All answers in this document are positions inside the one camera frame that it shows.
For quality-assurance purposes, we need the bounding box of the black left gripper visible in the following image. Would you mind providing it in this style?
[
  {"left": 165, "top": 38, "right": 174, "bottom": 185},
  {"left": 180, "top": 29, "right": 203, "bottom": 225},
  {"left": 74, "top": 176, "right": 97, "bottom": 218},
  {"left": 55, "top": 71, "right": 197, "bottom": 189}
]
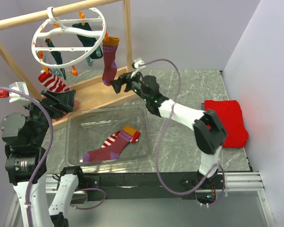
[{"left": 20, "top": 88, "right": 75, "bottom": 145}]

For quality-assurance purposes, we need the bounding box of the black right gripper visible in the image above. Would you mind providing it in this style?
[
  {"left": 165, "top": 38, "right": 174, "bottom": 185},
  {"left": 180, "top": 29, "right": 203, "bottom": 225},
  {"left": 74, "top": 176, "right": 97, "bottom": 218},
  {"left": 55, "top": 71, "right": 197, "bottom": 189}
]
[{"left": 109, "top": 70, "right": 149, "bottom": 103}]

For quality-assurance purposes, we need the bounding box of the red white striped sock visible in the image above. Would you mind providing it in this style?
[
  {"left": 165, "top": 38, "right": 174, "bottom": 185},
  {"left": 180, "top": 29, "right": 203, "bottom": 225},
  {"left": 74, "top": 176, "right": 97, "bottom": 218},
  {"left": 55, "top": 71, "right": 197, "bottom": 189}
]
[
  {"left": 38, "top": 70, "right": 70, "bottom": 93},
  {"left": 101, "top": 131, "right": 140, "bottom": 148}
]

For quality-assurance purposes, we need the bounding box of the purple sock with orange cuff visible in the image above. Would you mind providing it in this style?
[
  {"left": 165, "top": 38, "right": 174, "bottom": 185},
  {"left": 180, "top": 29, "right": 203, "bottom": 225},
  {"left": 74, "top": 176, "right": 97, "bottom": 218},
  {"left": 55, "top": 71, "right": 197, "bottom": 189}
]
[{"left": 102, "top": 36, "right": 120, "bottom": 86}]

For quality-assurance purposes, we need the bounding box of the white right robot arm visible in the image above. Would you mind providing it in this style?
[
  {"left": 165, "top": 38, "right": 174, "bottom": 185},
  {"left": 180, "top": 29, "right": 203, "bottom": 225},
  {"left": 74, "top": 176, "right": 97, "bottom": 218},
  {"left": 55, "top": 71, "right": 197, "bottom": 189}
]
[{"left": 111, "top": 72, "right": 227, "bottom": 189}]

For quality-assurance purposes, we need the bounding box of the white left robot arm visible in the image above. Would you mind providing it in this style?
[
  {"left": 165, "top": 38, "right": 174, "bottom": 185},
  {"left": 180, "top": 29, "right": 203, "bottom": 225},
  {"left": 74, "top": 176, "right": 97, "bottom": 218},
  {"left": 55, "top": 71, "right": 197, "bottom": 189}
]
[{"left": 0, "top": 82, "right": 90, "bottom": 227}]

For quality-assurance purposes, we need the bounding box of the white round sock hanger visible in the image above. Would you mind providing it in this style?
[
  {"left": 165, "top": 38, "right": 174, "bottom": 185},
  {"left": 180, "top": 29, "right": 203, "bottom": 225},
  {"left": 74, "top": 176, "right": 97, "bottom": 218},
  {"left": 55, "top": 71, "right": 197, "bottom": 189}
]
[{"left": 31, "top": 7, "right": 107, "bottom": 69}]

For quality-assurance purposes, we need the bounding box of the wooden drying rack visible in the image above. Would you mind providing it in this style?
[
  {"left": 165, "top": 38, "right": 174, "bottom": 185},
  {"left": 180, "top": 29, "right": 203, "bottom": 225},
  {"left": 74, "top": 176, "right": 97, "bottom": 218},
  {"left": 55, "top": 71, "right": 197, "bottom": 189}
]
[{"left": 0, "top": 0, "right": 134, "bottom": 111}]

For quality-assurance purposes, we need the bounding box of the clear plastic bin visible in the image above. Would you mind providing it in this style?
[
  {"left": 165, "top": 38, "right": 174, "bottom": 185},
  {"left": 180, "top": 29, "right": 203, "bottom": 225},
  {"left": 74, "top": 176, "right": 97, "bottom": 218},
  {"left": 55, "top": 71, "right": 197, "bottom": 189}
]
[{"left": 65, "top": 105, "right": 153, "bottom": 166}]

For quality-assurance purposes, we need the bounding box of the dark teal sock left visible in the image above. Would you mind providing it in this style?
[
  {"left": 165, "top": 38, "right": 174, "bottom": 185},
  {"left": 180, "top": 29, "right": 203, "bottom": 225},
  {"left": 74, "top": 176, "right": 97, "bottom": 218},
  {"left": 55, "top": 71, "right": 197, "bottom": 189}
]
[{"left": 44, "top": 38, "right": 66, "bottom": 79}]

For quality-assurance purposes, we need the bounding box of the dark teal sock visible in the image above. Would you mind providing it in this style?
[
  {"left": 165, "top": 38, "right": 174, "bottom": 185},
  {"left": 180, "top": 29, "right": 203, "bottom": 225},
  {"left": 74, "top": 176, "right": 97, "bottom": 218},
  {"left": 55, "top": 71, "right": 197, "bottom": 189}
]
[
  {"left": 44, "top": 38, "right": 66, "bottom": 79},
  {"left": 72, "top": 23, "right": 103, "bottom": 59}
]

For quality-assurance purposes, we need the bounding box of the dark teal sock right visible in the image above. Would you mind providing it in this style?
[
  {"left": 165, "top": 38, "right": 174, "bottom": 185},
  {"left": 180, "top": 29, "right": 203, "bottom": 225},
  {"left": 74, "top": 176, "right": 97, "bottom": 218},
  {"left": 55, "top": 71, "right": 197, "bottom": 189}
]
[{"left": 72, "top": 23, "right": 103, "bottom": 59}]

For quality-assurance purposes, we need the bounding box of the folded red cloth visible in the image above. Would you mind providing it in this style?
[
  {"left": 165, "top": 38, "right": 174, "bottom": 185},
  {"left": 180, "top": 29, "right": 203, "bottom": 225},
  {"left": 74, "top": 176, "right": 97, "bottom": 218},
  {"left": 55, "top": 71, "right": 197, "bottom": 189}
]
[{"left": 201, "top": 100, "right": 249, "bottom": 148}]

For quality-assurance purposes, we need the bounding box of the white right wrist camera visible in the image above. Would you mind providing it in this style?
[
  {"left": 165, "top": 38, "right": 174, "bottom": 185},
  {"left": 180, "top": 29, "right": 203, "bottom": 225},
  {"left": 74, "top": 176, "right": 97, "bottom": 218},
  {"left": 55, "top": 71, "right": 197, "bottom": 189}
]
[{"left": 131, "top": 58, "right": 146, "bottom": 78}]

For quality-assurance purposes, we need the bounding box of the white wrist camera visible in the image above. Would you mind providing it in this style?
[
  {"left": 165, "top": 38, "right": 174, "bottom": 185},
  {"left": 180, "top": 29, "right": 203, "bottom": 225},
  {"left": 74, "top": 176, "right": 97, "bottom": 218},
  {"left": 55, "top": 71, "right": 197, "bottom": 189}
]
[
  {"left": 131, "top": 58, "right": 146, "bottom": 78},
  {"left": 0, "top": 81, "right": 30, "bottom": 104}
]

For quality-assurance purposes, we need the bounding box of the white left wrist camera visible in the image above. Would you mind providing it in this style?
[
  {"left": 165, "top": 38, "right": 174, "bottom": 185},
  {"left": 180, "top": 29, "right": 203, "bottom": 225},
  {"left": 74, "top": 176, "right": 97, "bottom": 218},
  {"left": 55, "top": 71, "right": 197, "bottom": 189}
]
[{"left": 0, "top": 81, "right": 30, "bottom": 104}]

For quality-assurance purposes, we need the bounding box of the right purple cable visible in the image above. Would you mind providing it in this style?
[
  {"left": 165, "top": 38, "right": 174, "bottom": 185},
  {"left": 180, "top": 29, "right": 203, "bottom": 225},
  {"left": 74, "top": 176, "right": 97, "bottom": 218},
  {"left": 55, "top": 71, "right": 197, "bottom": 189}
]
[{"left": 142, "top": 58, "right": 227, "bottom": 209}]

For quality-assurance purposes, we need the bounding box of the purple cable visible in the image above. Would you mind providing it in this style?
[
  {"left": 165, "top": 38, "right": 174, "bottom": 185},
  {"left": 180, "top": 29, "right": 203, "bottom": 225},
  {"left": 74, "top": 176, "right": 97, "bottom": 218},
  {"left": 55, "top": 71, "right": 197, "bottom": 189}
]
[
  {"left": 0, "top": 86, "right": 107, "bottom": 227},
  {"left": 142, "top": 58, "right": 227, "bottom": 209}
]

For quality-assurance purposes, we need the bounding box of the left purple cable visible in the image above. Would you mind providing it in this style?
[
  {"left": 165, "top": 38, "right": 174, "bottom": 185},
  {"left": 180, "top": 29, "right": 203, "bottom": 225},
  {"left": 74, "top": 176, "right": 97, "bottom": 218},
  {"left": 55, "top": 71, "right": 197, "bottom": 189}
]
[{"left": 0, "top": 86, "right": 107, "bottom": 227}]

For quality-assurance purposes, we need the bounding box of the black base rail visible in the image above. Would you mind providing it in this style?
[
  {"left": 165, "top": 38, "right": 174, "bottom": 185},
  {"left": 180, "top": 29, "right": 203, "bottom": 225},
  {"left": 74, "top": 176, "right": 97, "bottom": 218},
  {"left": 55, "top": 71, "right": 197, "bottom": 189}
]
[{"left": 82, "top": 172, "right": 224, "bottom": 201}]

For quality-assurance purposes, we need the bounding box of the aluminium frame rail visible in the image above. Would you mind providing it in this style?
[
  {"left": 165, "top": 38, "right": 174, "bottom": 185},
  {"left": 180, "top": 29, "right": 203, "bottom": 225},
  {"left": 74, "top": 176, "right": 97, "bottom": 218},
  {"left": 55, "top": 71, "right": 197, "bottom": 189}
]
[{"left": 225, "top": 172, "right": 265, "bottom": 192}]

